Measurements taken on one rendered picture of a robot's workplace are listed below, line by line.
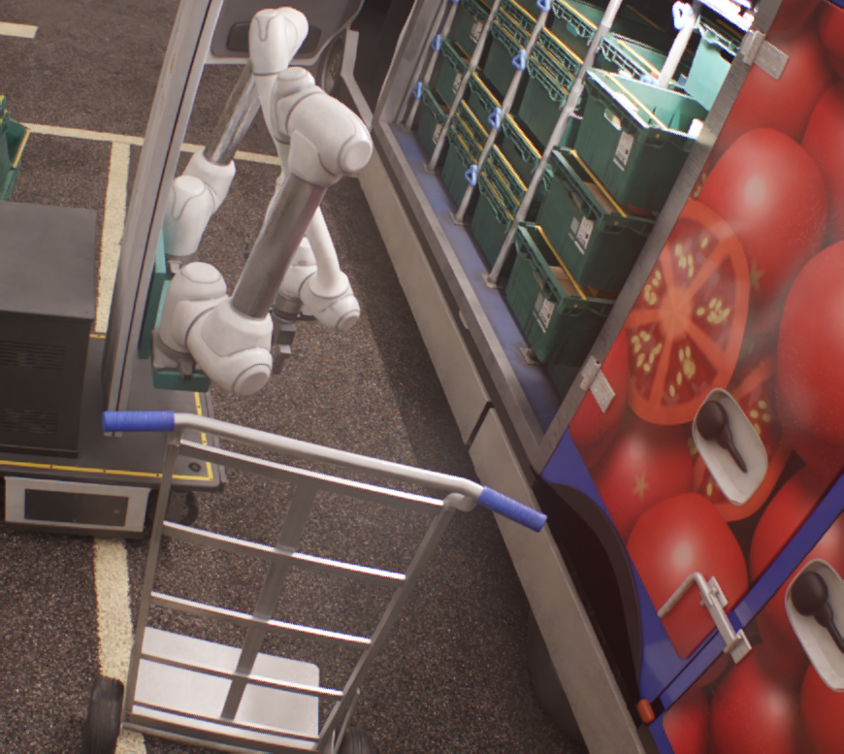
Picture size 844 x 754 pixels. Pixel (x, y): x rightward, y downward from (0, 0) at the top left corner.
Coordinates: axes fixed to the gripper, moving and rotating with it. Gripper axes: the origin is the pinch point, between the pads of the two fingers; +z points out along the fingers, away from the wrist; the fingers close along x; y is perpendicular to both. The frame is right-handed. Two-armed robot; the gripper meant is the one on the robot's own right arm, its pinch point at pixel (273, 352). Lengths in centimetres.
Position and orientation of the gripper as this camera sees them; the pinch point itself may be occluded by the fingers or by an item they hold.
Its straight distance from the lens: 272.8
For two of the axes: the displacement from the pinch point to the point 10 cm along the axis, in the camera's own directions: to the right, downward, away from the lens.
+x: 2.9, 6.3, -7.2
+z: -3.3, 7.7, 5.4
